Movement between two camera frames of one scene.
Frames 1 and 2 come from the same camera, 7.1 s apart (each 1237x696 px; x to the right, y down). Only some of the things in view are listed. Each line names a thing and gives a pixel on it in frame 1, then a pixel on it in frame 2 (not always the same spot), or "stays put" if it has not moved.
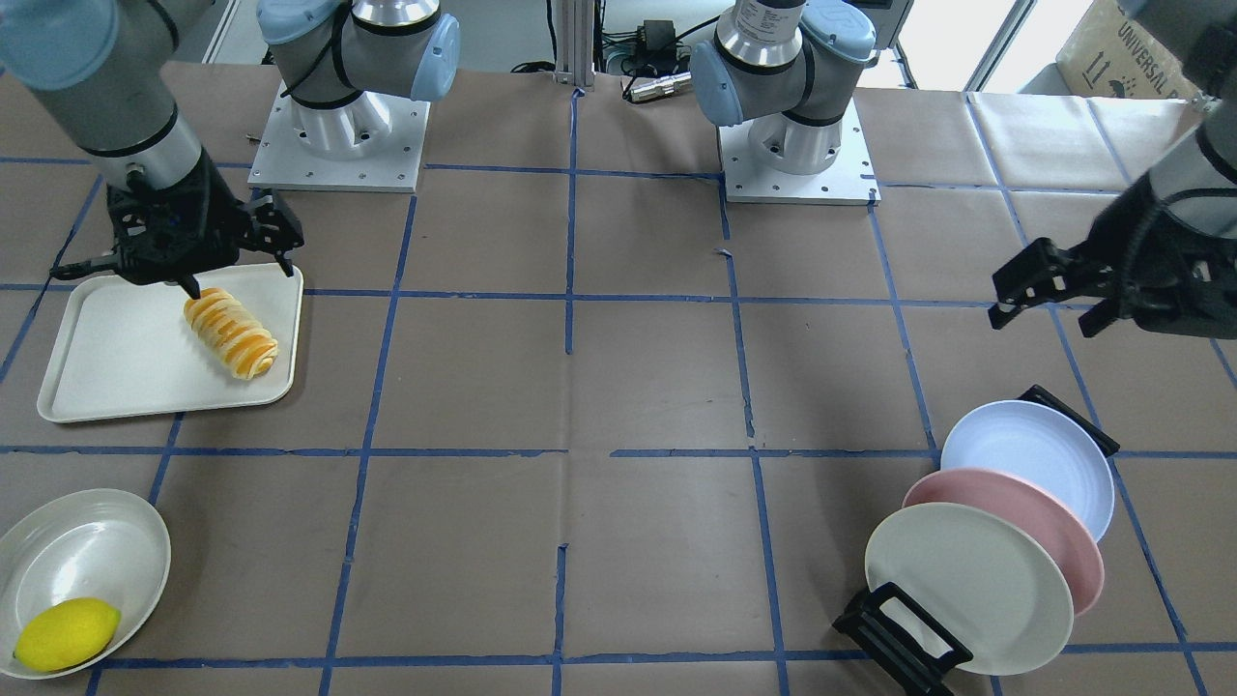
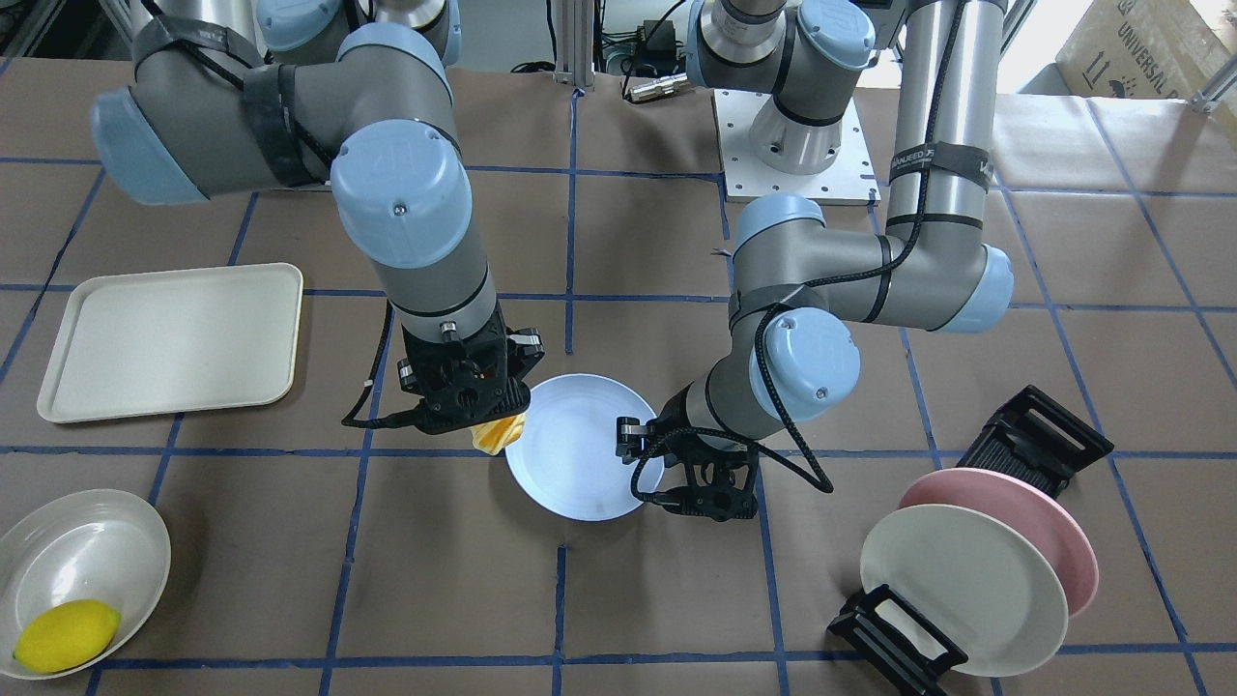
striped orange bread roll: x=244 y=345 to x=495 y=436
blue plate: x=1042 y=447 to x=564 y=458
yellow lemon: x=65 y=633 stays put
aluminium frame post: x=575 y=43 stays put
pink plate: x=1063 y=536 stays put
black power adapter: x=656 y=41 stays put
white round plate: x=100 y=545 stays put
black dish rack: x=902 y=638 stays put
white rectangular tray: x=126 y=349 stays put
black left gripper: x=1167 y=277 to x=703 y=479
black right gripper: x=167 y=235 to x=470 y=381
